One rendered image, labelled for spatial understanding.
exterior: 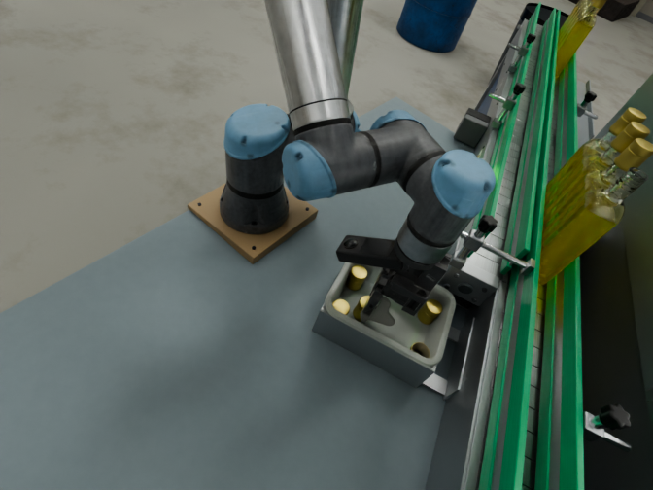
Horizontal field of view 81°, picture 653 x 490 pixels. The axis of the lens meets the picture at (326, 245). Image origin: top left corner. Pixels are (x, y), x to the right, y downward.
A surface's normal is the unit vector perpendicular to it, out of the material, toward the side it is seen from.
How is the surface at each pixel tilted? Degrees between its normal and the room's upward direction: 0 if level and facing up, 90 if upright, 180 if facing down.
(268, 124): 11
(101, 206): 0
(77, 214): 0
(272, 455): 0
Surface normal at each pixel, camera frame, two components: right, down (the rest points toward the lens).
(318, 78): 0.19, 0.11
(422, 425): 0.22, -0.62
